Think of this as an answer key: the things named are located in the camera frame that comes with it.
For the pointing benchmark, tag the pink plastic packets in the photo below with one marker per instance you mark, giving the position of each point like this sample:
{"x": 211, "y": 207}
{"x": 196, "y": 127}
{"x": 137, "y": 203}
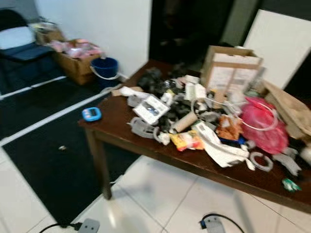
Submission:
{"x": 77, "y": 50}

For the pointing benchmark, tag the dark wooden table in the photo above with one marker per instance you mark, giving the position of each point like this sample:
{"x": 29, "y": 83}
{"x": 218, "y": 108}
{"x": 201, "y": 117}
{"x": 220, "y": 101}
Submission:
{"x": 116, "y": 121}

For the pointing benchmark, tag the cardboard box with pink packets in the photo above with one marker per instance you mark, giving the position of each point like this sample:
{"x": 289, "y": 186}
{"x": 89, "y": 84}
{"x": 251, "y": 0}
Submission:
{"x": 74, "y": 69}

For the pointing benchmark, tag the grey plastic part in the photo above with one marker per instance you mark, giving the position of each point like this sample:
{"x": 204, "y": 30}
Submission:
{"x": 287, "y": 163}

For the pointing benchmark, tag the blue plastic bucket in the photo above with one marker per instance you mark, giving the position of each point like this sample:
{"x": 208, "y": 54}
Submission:
{"x": 105, "y": 69}

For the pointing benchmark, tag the brown cardboard tube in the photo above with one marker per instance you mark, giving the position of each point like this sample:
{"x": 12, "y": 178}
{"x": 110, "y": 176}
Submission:
{"x": 184, "y": 122}

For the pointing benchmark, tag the white crumpled paper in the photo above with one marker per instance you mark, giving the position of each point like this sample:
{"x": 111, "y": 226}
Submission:
{"x": 131, "y": 91}

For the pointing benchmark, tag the orange snack packet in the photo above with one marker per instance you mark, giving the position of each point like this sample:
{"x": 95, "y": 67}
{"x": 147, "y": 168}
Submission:
{"x": 228, "y": 127}

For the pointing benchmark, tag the blue digital timer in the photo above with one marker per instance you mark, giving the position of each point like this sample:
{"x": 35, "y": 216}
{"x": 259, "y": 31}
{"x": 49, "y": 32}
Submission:
{"x": 91, "y": 114}

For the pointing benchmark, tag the white paper bag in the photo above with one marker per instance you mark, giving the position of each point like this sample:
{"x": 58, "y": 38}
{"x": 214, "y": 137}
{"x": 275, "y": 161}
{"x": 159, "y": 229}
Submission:
{"x": 221, "y": 147}

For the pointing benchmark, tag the white cushion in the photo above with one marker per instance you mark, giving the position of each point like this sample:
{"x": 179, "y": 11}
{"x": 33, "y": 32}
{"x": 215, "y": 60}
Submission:
{"x": 15, "y": 38}

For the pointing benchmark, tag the black chair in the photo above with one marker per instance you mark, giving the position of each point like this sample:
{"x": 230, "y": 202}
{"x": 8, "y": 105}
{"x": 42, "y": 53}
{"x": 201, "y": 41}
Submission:
{"x": 29, "y": 52}

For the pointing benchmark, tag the flat brown cardboard piece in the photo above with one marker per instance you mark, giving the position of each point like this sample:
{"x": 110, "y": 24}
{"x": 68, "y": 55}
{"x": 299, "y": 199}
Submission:
{"x": 290, "y": 109}

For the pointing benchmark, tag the white board panel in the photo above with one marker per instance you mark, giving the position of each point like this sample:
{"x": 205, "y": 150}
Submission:
{"x": 279, "y": 46}

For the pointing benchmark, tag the green wrapper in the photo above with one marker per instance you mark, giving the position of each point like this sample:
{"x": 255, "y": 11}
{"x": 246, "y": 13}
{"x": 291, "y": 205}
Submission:
{"x": 291, "y": 185}

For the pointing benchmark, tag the black floor mat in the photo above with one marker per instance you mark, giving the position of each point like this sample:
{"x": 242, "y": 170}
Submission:
{"x": 63, "y": 172}

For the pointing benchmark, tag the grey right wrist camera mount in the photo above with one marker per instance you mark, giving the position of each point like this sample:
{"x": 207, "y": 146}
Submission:
{"x": 214, "y": 225}

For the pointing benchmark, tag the cardboard box with white labels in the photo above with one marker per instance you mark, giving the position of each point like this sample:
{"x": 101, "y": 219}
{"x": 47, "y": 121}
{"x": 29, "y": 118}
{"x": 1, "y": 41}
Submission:
{"x": 231, "y": 69}

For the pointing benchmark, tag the grey plastic bracket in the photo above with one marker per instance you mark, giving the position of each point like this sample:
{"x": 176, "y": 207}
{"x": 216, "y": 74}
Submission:
{"x": 141, "y": 129}

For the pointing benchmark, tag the yellow red snack packet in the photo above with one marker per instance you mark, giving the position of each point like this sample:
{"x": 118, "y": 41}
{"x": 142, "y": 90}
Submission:
{"x": 187, "y": 141}

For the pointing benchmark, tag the pile of black parts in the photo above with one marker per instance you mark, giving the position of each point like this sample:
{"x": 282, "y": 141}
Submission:
{"x": 150, "y": 80}

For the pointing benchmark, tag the white printed product box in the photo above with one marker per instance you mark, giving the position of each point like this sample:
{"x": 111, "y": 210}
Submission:
{"x": 150, "y": 109}

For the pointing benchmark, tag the small brown cardboard box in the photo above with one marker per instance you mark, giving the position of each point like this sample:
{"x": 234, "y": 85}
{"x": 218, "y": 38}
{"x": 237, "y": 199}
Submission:
{"x": 47, "y": 35}

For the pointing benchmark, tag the pink plastic bag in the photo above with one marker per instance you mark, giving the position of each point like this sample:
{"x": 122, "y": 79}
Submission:
{"x": 265, "y": 130}

